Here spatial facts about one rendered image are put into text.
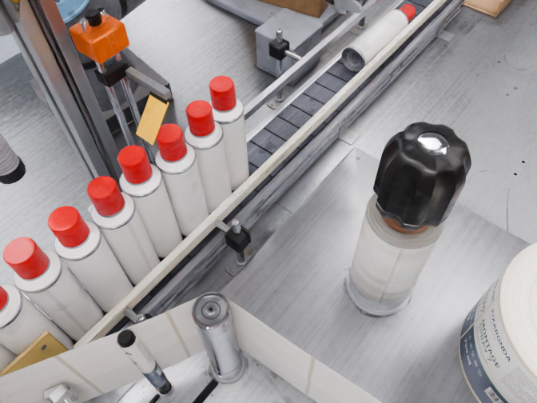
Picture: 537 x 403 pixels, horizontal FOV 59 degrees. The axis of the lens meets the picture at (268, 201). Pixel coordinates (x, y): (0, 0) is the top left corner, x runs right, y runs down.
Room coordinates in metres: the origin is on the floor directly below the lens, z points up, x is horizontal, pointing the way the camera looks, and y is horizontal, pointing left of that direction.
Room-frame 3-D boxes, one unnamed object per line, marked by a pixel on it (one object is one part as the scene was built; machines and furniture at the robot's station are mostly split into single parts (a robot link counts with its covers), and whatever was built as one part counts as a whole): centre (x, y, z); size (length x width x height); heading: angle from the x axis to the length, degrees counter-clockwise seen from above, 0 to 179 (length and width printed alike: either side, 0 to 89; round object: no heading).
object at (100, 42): (0.44, 0.16, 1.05); 0.10 x 0.04 x 0.33; 49
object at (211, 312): (0.18, 0.06, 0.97); 0.05 x 0.05 x 0.19
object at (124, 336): (0.16, 0.14, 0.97); 0.02 x 0.02 x 0.19
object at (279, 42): (0.71, -0.05, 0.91); 0.07 x 0.03 x 0.16; 49
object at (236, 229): (0.36, 0.05, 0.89); 0.03 x 0.03 x 0.12; 49
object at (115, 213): (0.32, 0.18, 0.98); 0.05 x 0.05 x 0.20
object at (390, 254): (0.28, -0.15, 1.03); 0.09 x 0.09 x 0.30
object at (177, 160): (0.40, 0.12, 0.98); 0.05 x 0.05 x 0.20
